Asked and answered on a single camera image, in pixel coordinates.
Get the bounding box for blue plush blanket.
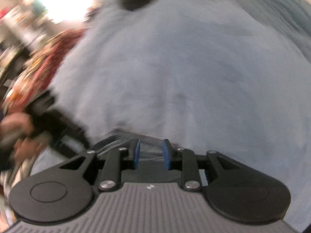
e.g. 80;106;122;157
50;0;310;231

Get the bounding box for person hand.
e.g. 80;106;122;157
1;113;50;163

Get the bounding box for blue denim shorts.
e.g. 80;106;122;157
91;129;181;183

